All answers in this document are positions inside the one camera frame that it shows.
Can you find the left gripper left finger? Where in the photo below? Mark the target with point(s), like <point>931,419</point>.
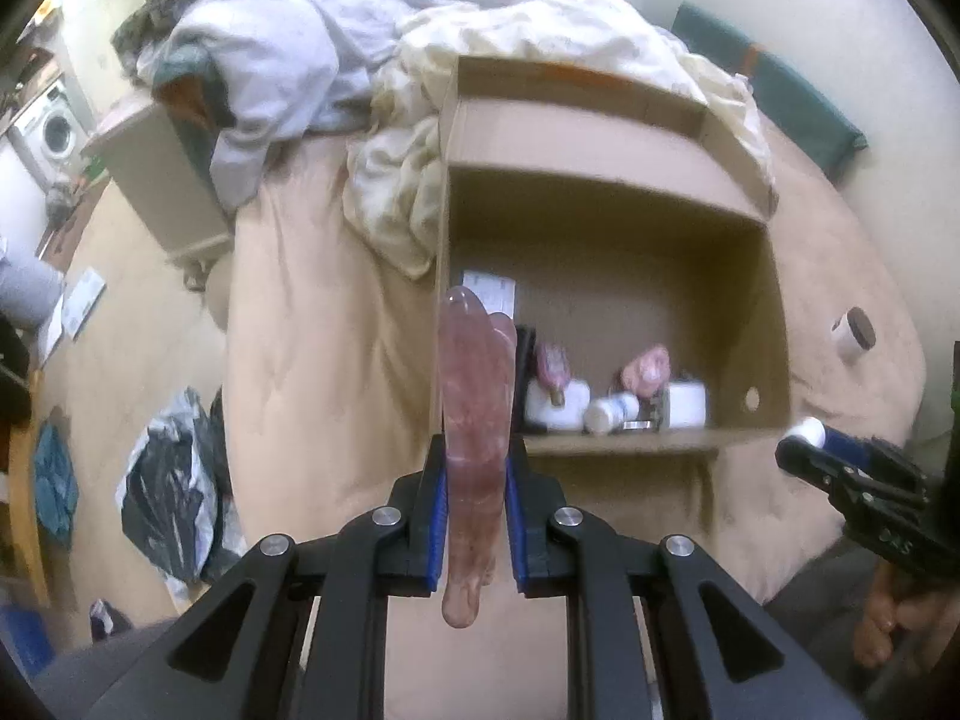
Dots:
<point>395,550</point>

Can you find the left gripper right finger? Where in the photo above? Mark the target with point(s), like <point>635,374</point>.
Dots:
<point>561,551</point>

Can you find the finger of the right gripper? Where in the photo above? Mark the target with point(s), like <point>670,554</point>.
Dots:
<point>862,449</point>
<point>832,475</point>

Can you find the white power adapter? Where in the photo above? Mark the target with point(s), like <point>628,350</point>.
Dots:
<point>685,405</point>

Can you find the white pill bottle with barcode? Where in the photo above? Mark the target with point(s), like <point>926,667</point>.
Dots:
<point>608,414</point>

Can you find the white earbuds case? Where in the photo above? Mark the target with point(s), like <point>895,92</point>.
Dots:
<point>541,415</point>

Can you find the pink bunny keychain case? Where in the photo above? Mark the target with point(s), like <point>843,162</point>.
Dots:
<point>647,374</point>

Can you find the pink stone gua sha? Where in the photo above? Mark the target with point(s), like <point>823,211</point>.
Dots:
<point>477,371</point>

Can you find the small white bottle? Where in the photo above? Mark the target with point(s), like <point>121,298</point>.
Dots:
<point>810,430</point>

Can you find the person right hand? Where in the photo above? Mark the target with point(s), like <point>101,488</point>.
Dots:
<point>891,608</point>

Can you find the white jar brown lid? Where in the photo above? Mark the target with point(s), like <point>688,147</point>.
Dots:
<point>853,335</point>

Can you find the black plastic bag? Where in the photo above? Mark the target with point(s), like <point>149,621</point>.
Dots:
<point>176,497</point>

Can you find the brown cardboard box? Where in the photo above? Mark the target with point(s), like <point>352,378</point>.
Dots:
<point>620,236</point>

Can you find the teal cushion headboard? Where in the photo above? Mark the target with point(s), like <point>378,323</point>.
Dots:
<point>794,105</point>

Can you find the cream bear print duvet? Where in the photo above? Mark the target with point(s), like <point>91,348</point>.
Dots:
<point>533,53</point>

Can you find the beige bedside cabinet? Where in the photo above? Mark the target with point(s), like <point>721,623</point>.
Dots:
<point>144,152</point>

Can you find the lavender blanket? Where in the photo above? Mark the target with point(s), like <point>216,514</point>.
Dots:
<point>272,70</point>

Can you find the white washing machine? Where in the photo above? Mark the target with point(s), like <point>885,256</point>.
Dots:
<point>48,136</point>

